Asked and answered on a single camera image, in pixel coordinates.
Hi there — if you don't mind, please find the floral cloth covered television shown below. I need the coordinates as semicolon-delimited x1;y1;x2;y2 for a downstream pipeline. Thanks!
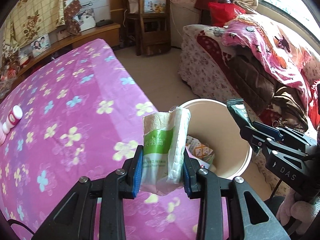
2;0;82;51

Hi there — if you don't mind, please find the right gloved hand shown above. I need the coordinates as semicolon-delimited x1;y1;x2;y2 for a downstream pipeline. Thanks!
276;189;319;235

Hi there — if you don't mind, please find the pink thermos bottle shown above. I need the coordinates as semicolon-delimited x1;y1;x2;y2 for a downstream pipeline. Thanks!
0;129;7;145

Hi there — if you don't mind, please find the wooden tv cabinet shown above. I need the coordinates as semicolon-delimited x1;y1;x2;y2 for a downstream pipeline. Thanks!
12;23;120;86

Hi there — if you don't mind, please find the framed couple photo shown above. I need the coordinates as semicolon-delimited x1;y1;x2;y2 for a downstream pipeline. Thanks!
30;34;51;57

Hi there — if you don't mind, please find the brown jacket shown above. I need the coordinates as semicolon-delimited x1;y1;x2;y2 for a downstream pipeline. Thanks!
227;46;308;133

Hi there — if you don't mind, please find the white pink yogurt bottle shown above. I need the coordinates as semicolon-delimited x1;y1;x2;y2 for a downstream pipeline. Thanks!
2;105;23;134

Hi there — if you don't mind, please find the rainbow medicine box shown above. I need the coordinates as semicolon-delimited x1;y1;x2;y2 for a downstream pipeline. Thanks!
185;135;216;172

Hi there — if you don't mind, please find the sofa with floral cover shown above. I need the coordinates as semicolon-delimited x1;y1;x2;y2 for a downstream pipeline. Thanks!
178;24;318;138

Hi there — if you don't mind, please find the pink blanket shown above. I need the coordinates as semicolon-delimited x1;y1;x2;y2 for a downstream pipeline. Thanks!
221;14;319;122

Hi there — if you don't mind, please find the dark green sachet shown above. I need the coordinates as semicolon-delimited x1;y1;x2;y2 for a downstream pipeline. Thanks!
226;99;254;129

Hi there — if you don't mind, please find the wedding photo print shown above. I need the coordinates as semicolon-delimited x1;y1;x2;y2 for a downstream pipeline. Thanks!
73;8;96;31

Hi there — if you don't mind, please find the wooden chair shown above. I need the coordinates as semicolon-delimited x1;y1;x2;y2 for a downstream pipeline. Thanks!
122;0;171;56

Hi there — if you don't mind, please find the clear plastic bag of items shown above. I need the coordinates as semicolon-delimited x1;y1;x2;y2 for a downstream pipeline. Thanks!
0;66;17;100

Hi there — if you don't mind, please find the pink floral tablecloth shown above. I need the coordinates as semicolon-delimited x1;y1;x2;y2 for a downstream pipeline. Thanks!
0;38;230;240

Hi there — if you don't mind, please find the pink trash bin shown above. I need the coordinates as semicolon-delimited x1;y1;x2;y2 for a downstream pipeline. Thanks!
181;99;252;179

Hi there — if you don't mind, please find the red plastic bag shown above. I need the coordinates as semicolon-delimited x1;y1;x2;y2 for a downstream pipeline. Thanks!
208;2;246;27

